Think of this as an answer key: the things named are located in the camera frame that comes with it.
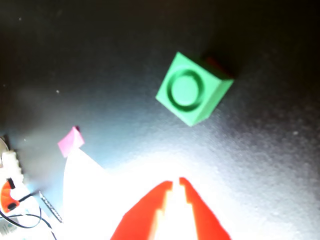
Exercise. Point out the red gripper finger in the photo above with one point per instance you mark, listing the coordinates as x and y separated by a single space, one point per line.
205 220
140 217

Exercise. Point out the black desk mat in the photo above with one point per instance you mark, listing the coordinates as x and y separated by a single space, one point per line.
125 75

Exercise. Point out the green cube with round groove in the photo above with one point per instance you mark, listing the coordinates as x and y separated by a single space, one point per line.
185 90

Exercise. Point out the orange clamp with black pad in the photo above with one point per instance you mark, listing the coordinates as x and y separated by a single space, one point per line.
5 196

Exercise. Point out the white perforated plastic block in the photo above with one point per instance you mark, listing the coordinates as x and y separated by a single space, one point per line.
11 165

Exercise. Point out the pink tape strip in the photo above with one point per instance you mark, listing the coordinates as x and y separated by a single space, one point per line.
70 142

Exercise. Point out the white numbered grid paper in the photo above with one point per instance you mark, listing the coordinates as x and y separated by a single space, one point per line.
82 190

